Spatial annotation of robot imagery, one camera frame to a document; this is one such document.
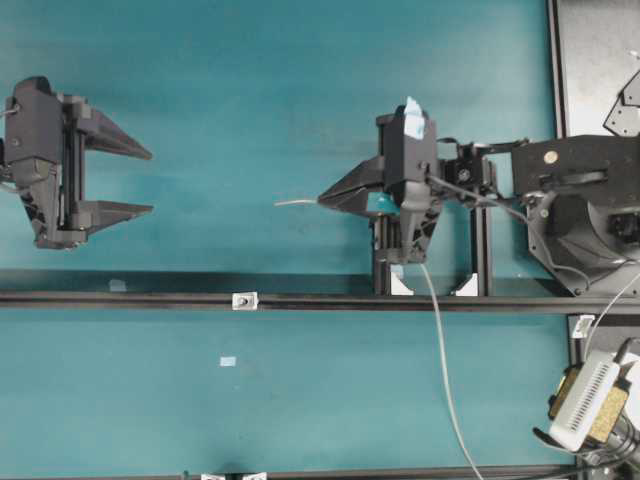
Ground blue tape on gripper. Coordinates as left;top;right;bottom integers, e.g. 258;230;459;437
403;96;428;140

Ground black aluminium rail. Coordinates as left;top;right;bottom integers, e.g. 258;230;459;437
1;291;608;314

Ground silver T-nut bracket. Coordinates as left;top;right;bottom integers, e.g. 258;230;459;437
231;292;259;311

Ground white ventilated power adapter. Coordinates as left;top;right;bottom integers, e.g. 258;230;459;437
533;350;638;456

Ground grey steel wire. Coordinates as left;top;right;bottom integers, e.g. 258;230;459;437
273;196;484;480

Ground black vertical frame rail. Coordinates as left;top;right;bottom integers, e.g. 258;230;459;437
546;0;569;138

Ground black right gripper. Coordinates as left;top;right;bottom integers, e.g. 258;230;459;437
318;104;442;264

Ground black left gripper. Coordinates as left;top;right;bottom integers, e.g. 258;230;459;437
2;76;153;249

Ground small tape piece on table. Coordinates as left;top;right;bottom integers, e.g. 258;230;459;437
219;356;237;368

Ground grey perforated plate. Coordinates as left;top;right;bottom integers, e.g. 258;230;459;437
603;71;640;137

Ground black extrusion hole stand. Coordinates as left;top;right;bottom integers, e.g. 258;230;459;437
372;149;496;297

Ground black bottom frame rail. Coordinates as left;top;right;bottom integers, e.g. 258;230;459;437
179;465;584;479

